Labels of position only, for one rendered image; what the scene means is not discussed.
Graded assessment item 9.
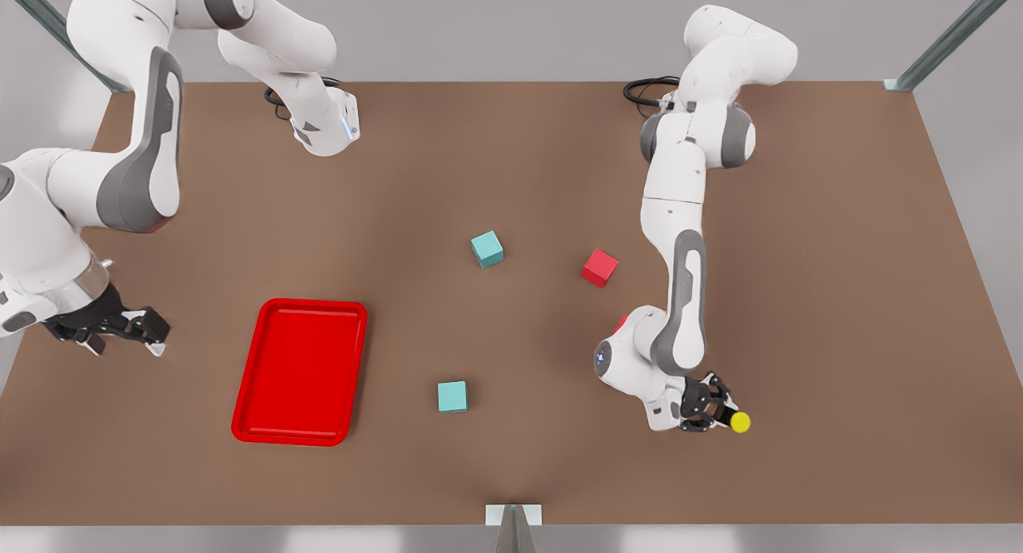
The red cube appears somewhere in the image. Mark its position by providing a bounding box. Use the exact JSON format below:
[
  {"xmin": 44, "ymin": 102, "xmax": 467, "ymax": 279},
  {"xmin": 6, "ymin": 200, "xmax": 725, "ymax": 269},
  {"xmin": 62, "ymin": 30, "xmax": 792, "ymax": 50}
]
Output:
[{"xmin": 580, "ymin": 248, "xmax": 620, "ymax": 288}]

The red rectangular tray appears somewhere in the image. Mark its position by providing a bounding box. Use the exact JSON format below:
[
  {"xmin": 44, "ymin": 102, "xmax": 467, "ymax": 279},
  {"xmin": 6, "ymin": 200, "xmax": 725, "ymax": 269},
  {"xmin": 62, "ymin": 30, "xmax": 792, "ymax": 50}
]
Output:
[{"xmin": 231, "ymin": 298, "xmax": 369, "ymax": 448}]

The silver frame post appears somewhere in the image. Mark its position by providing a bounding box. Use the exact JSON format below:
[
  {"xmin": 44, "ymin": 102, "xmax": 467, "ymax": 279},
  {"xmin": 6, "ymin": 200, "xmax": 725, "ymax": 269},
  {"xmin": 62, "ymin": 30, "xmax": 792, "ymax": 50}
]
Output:
[
  {"xmin": 0, "ymin": 0, "xmax": 131, "ymax": 95},
  {"xmin": 485, "ymin": 503, "xmax": 543, "ymax": 553},
  {"xmin": 882, "ymin": 0, "xmax": 1023, "ymax": 93}
]

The black cable loop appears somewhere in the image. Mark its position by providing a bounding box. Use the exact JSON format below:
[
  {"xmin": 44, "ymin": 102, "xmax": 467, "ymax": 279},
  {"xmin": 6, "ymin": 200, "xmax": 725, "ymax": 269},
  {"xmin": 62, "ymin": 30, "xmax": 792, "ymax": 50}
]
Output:
[
  {"xmin": 265, "ymin": 77, "xmax": 343, "ymax": 123},
  {"xmin": 623, "ymin": 76, "xmax": 681, "ymax": 121}
]

